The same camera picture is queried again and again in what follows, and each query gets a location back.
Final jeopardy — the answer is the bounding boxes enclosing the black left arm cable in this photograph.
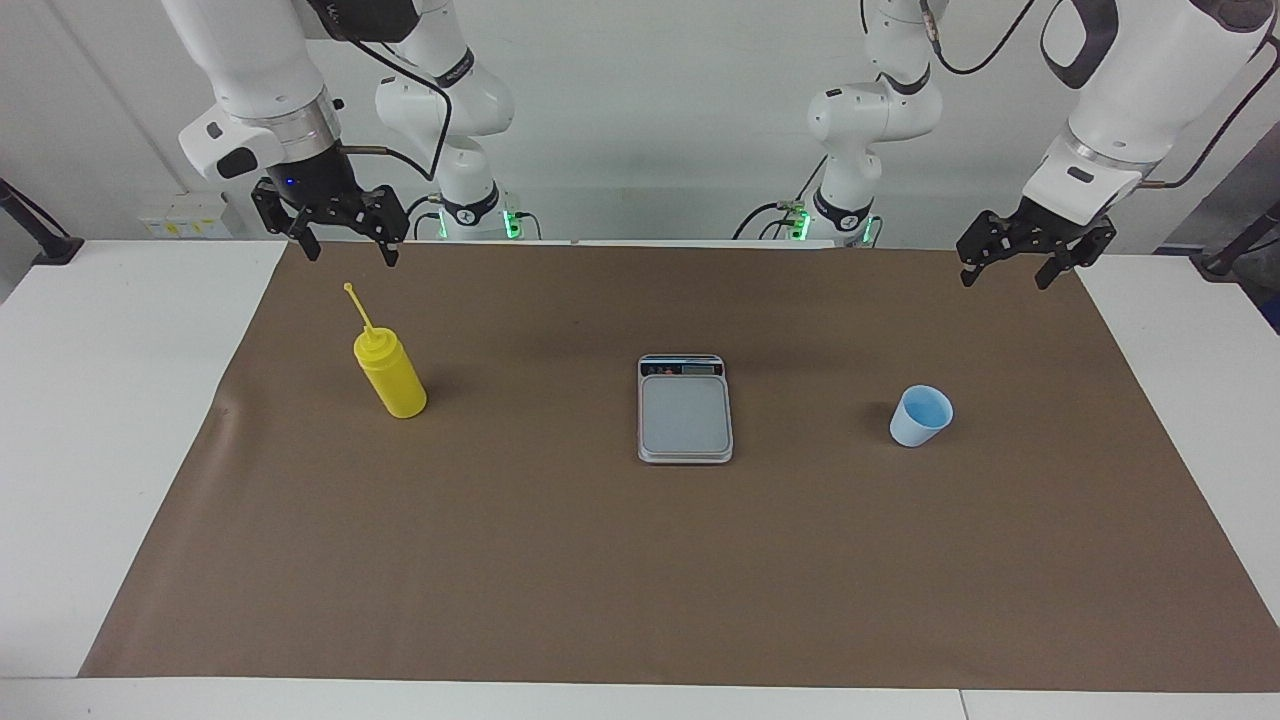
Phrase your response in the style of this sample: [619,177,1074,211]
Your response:
[915,0,1280,191]

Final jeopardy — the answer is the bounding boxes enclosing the black left arm base cables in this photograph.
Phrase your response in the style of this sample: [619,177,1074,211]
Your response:
[732,155,831,241]

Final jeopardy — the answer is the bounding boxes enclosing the silver digital kitchen scale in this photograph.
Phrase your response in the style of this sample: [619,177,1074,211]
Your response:
[637,353,734,465]

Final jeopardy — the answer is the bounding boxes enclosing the white wall power strip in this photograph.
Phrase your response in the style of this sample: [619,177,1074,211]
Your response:
[138,200,233,239]

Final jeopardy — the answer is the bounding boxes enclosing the black arm base cables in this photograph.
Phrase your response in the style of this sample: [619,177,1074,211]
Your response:
[732,155,831,241]
[395,192,446,241]

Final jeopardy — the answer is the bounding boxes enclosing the black clamp stand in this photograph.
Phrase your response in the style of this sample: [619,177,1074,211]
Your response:
[1190,200,1280,277]
[0,178,84,266]

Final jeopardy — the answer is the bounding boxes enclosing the yellow squeeze bottle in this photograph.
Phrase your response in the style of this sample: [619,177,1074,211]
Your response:
[343,282,428,419]

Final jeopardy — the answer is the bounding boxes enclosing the black right arm base cables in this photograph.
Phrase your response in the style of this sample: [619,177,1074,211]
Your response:
[395,192,446,241]

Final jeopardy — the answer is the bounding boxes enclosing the brown paper table mat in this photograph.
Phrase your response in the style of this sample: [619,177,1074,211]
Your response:
[78,240,1280,693]

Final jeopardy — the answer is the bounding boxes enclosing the light blue plastic cup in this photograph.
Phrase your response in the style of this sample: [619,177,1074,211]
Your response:
[889,384,954,448]

